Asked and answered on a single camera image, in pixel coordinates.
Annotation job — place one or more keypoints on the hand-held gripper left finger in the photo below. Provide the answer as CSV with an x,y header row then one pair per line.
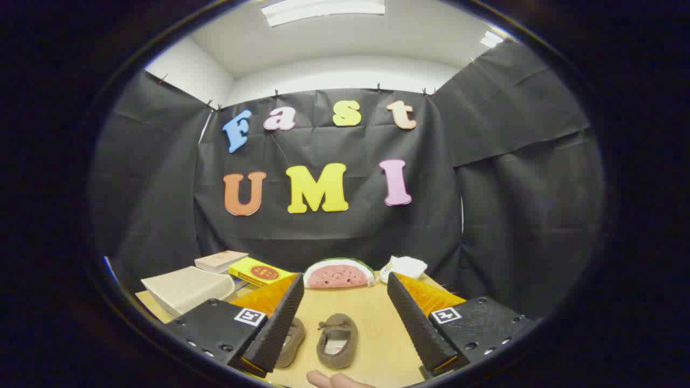
x,y
280,328

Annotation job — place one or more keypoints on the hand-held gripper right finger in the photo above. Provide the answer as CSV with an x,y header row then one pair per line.
x,y
420,328

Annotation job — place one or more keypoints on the brown suede shoe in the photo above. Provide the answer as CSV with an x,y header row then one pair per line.
x,y
342,322
294,339

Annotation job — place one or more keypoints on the beige fabric storage box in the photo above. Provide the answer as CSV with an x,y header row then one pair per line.
x,y
186,288

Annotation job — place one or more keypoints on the white plush toy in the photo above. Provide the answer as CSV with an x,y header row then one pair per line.
x,y
407,267

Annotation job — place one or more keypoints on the yellow book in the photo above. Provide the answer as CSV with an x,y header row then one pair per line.
x,y
253,269

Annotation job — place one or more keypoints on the watermelon slice plush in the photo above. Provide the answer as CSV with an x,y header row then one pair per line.
x,y
337,276

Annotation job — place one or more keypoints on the beige book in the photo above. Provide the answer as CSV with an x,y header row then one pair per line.
x,y
221,260

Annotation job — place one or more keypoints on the long ceiling light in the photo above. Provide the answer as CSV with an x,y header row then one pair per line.
x,y
323,9

